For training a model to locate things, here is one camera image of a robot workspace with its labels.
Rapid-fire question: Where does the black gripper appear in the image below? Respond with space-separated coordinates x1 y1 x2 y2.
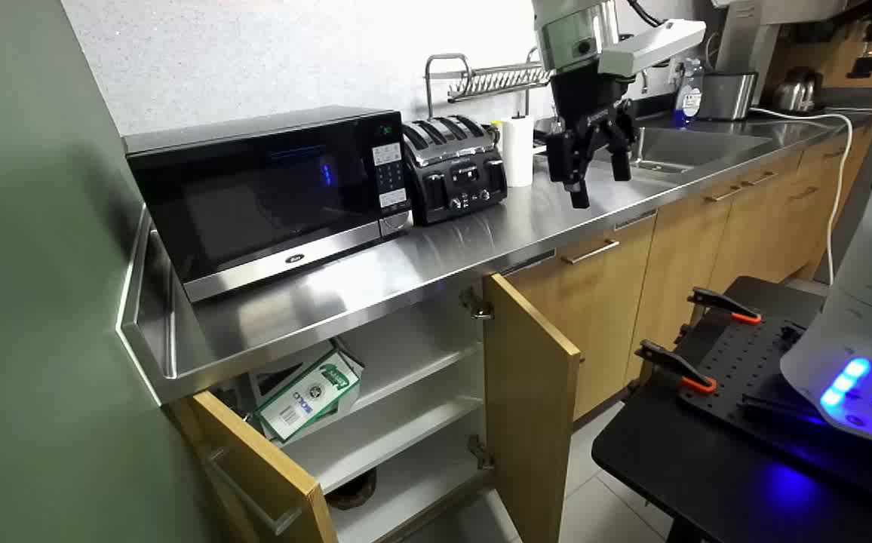
544 62 644 212

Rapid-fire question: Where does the green and white box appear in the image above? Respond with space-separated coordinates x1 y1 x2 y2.
247 340 370 445

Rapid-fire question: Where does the white power cable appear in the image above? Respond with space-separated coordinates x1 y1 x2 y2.
749 103 861 288

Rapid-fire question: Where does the silver door hinge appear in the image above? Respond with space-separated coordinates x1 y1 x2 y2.
456 283 495 321
466 431 495 471

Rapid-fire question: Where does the black four-slot toaster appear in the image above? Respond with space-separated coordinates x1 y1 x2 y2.
398 111 514 230

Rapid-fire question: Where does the clear spray bottle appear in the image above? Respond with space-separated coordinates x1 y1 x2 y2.
670 54 709 130

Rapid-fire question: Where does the black microwave oven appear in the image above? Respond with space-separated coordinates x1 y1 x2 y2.
123 106 421 305

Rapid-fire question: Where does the white paper towel roll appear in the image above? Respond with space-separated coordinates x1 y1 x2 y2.
498 111 542 192

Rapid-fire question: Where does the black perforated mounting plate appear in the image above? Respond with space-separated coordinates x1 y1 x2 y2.
674 315 872 478

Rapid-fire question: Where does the steel square container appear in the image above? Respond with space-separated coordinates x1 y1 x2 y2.
700 70 765 122

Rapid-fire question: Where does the stainless steel sink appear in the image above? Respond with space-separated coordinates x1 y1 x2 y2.
635 122 781 175

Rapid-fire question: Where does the white robot base blue light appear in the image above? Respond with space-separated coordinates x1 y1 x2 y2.
776 70 872 457

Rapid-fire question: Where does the black clamp orange grip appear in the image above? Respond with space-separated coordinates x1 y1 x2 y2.
635 339 721 399
684 283 768 330

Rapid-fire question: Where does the silver door handle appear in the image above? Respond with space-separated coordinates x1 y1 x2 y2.
207 443 287 537

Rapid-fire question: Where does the metal dish rack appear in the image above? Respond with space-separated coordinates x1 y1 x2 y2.
424 50 557 122

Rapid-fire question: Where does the wooden cabinet with steel counter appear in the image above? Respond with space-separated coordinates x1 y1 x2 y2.
116 94 872 543

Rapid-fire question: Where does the dark round pan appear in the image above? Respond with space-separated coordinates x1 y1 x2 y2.
325 467 383 514

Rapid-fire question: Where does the wooden cabinet door with screws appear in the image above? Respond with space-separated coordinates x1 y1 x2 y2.
189 386 341 543

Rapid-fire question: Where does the steel kettle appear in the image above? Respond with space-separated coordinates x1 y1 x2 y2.
768 62 827 117

